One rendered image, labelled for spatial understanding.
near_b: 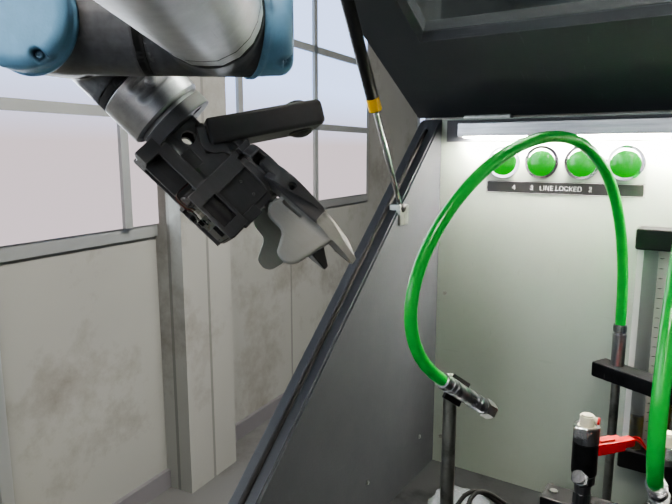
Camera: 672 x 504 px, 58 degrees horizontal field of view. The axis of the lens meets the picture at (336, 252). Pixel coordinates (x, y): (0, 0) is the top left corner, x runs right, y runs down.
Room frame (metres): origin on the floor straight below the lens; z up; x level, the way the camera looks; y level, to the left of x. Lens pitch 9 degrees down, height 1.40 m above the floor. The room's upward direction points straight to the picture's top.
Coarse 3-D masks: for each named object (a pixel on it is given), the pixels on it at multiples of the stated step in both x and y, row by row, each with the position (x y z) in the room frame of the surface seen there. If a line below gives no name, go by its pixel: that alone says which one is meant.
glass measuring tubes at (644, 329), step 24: (648, 240) 0.83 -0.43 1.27; (648, 264) 0.83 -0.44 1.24; (648, 288) 0.83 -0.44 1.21; (648, 312) 0.83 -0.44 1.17; (648, 336) 0.83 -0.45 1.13; (648, 360) 0.83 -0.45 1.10; (624, 408) 0.86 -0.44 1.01; (648, 408) 0.84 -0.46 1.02; (624, 432) 0.86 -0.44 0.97; (624, 456) 0.83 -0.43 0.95
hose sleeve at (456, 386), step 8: (448, 376) 0.63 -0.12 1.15; (448, 384) 0.62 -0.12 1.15; (456, 384) 0.63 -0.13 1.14; (448, 392) 0.63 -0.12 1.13; (456, 392) 0.63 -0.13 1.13; (464, 392) 0.64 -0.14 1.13; (472, 392) 0.65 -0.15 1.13; (464, 400) 0.64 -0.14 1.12; (472, 400) 0.64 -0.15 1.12; (480, 400) 0.65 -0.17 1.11; (472, 408) 0.65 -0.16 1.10; (480, 408) 0.65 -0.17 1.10
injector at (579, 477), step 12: (576, 444) 0.63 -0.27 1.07; (588, 444) 0.62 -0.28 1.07; (576, 456) 0.63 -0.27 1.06; (588, 456) 0.62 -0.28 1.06; (576, 468) 0.63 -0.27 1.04; (588, 468) 0.62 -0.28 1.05; (576, 480) 0.61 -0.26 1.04; (588, 480) 0.62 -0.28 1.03; (576, 492) 0.63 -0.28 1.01; (588, 492) 0.63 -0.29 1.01
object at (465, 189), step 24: (528, 144) 0.68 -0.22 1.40; (576, 144) 0.73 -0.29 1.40; (480, 168) 0.65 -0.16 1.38; (600, 168) 0.76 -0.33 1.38; (456, 192) 0.64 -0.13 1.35; (624, 216) 0.79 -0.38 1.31; (432, 240) 0.61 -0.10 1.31; (624, 240) 0.79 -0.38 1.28; (624, 264) 0.80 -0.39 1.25; (408, 288) 0.60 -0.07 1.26; (624, 288) 0.80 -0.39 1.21; (408, 312) 0.60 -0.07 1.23; (624, 312) 0.80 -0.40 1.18; (408, 336) 0.60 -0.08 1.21
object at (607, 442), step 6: (600, 438) 0.65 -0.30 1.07; (606, 438) 0.65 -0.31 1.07; (612, 438) 0.65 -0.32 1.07; (618, 438) 0.65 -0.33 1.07; (624, 438) 0.66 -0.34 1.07; (630, 438) 0.66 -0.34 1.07; (600, 444) 0.64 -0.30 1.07; (606, 444) 0.64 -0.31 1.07; (612, 444) 0.64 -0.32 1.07; (618, 444) 0.64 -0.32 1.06; (624, 444) 0.65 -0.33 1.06; (630, 444) 0.65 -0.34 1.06; (600, 450) 0.64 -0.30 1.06; (606, 450) 0.64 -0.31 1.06; (612, 450) 0.64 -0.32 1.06; (618, 450) 0.64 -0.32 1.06; (624, 450) 0.65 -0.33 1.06
